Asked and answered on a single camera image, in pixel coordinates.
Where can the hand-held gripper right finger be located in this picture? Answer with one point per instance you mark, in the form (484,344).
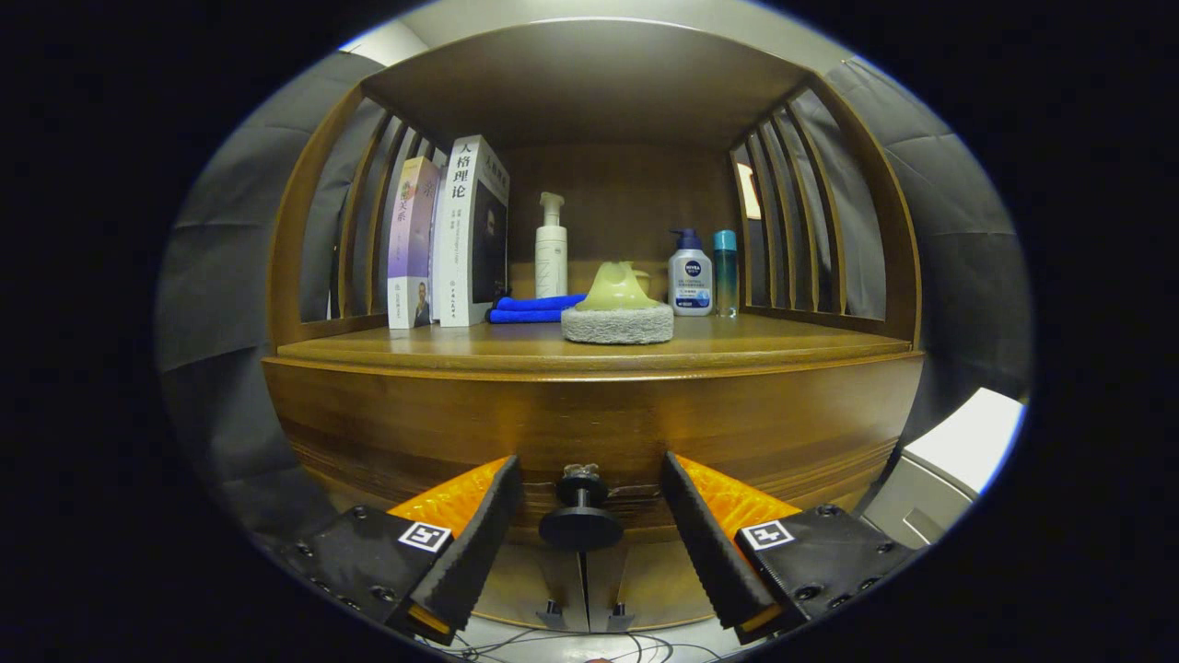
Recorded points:
(705,543)

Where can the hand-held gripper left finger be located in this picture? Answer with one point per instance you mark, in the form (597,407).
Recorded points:
(479,543)

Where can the black drawer knob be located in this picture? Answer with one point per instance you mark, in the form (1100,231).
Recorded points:
(580,529)

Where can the wooden countertop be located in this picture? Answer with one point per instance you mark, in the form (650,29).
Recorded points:
(737,336)

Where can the wooden cabinet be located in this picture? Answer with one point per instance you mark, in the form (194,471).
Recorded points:
(617,184)

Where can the blue folded cloth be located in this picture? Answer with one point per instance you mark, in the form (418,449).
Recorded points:
(530,308)

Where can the white bottle with blue pump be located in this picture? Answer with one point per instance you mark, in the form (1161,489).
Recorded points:
(691,276)

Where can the teal capped clear bottle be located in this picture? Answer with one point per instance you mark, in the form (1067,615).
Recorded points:
(725,276)

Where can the yellow lidded teacup with saucer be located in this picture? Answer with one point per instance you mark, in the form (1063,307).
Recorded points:
(643,281)

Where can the white appliance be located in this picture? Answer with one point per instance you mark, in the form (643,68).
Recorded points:
(967,433)

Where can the purple book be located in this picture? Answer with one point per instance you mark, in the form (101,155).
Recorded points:
(410,249)

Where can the white book with portrait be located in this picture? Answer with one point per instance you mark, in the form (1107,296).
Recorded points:
(456,239)

